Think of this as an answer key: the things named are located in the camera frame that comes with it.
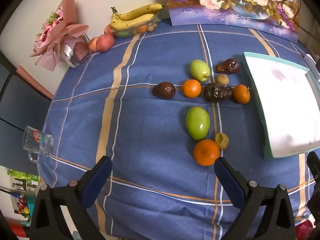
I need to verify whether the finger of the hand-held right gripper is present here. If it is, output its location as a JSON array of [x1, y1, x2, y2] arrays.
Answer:
[[306, 151, 320, 180]]

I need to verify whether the black cable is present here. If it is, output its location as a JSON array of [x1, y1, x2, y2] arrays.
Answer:
[[280, 0, 304, 32]]

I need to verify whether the yellow banana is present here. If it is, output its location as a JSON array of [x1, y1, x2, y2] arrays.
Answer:
[[110, 12, 154, 30], [114, 3, 164, 21]]

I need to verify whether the small round green apple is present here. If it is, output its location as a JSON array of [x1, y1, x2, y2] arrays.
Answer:
[[189, 59, 211, 82]]

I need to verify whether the flower painting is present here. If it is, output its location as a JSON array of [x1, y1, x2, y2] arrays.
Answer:
[[160, 0, 302, 43]]

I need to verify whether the blue plaid tablecloth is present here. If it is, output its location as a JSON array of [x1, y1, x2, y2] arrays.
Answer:
[[37, 21, 320, 240]]

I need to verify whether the pink wrapped flower bouquet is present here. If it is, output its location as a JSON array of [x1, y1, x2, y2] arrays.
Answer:
[[29, 0, 90, 72]]

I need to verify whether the white tray with teal rim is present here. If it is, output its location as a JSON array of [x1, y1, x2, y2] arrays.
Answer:
[[243, 52, 320, 160]]

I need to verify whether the dark brown avocado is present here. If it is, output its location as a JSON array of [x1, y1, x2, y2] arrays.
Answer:
[[152, 81, 176, 100], [203, 82, 234, 103], [215, 58, 241, 74]]

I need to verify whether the glass mug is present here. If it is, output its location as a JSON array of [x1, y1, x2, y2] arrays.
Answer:
[[22, 126, 54, 163]]

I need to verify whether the small tan longan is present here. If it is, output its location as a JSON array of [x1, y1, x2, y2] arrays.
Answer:
[[215, 133, 229, 150], [215, 74, 229, 85]]

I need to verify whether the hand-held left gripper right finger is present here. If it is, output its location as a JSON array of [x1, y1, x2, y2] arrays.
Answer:
[[214, 157, 297, 240]]

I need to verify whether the orange mandarin with stem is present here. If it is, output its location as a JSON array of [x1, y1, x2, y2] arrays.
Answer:
[[233, 84, 251, 104]]

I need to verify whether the large red peach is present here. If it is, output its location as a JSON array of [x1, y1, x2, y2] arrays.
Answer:
[[96, 34, 115, 53]]

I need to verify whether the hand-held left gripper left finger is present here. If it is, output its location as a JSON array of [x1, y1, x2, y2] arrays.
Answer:
[[29, 156, 113, 240]]

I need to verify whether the white power strip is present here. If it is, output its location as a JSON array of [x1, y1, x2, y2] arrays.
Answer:
[[304, 54, 316, 68]]

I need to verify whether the small orange peach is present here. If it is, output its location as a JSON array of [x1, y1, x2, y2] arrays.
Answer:
[[88, 36, 100, 52]]

